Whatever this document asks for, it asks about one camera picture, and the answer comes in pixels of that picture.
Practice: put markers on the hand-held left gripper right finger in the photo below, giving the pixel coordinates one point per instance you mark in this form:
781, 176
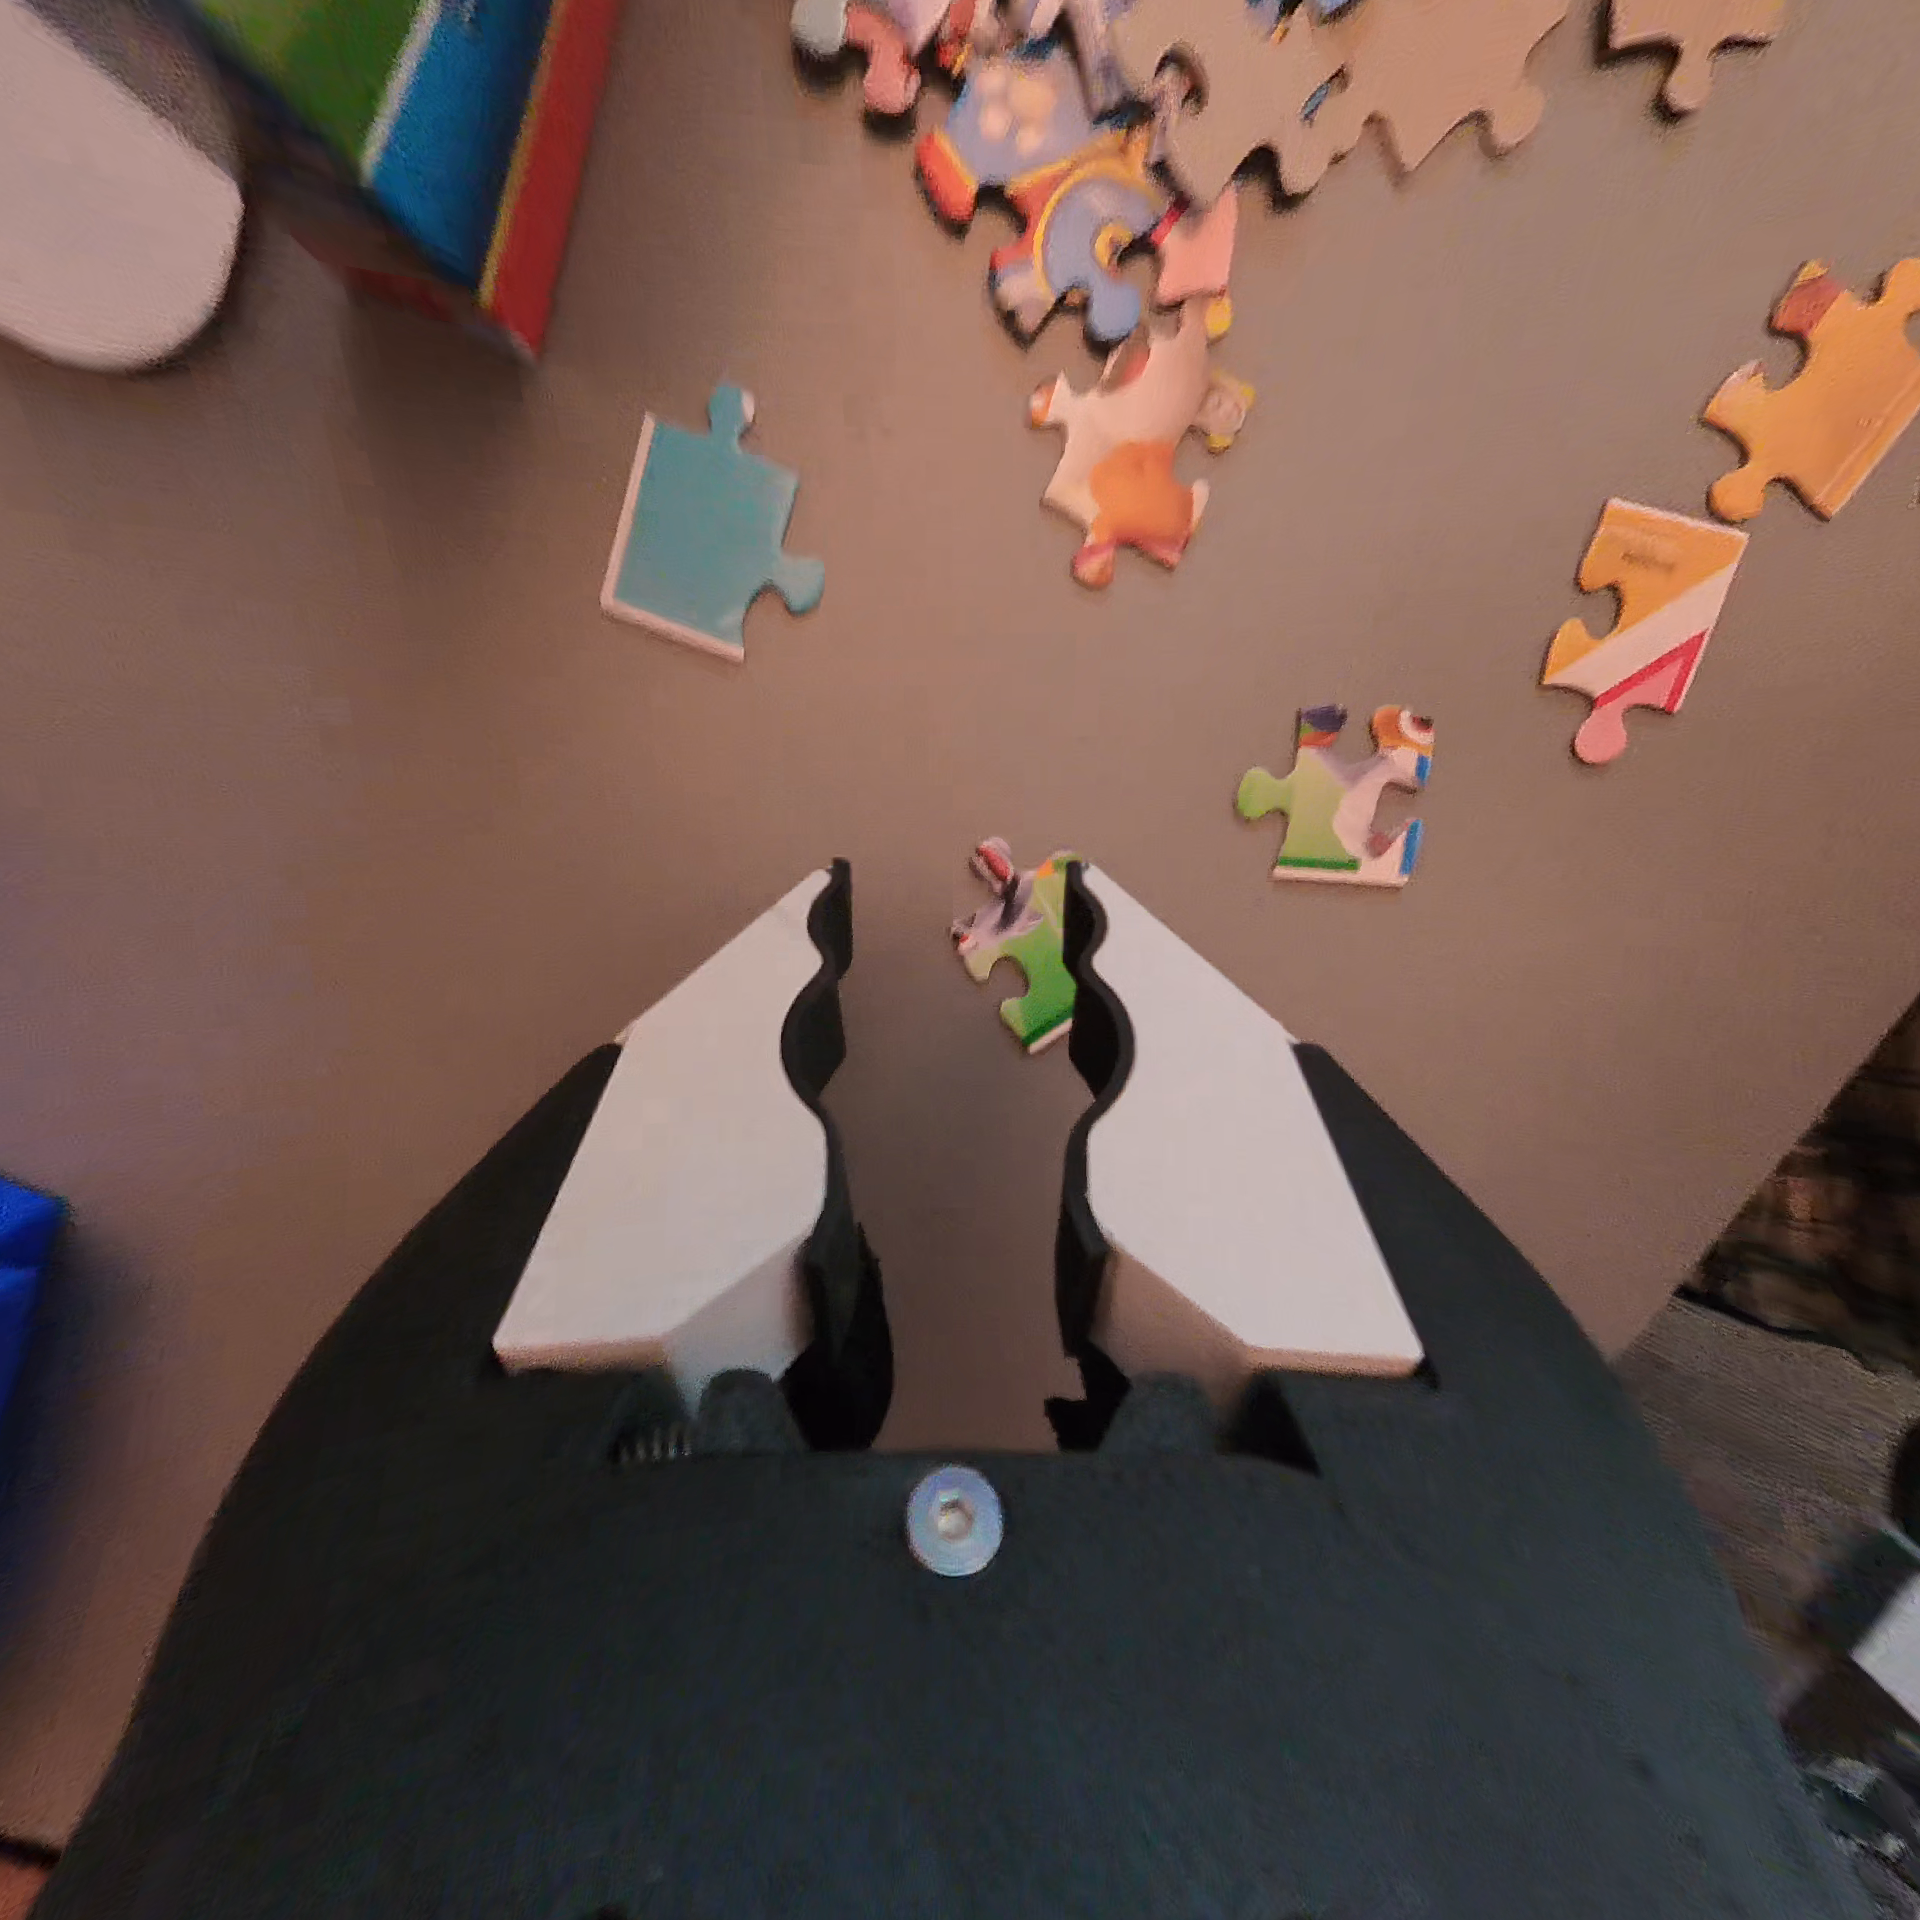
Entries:
1244, 1186

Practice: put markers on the orange striped puzzle piece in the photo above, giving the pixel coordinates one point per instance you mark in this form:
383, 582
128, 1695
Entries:
1652, 587

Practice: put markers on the blue paw print puzzle piece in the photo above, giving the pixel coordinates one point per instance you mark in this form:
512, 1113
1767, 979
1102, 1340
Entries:
1054, 137

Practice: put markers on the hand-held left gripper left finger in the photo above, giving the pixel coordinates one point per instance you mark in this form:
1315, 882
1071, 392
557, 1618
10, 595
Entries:
674, 1186

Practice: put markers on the small heap of puzzle pieces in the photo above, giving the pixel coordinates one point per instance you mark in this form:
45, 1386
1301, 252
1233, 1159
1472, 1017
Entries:
1425, 76

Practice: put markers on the blue plastic bin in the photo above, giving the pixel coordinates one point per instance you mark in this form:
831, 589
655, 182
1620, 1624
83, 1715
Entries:
28, 1319

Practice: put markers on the plain teal puzzle piece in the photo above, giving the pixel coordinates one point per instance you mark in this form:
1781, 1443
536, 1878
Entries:
701, 522

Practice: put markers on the colourful cardboard puzzle box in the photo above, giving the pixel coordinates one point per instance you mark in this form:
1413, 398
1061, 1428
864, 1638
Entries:
451, 137

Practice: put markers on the green grey bird puzzle piece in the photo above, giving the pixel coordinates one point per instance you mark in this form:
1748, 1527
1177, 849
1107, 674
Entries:
1028, 958

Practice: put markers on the plain orange puzzle piece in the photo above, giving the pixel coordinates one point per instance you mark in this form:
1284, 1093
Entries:
1830, 404

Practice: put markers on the orange white puzzle piece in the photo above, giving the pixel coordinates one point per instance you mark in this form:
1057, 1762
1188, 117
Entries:
1140, 465

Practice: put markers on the green white puzzle piece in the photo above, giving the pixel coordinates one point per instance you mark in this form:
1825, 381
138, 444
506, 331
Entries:
1320, 813

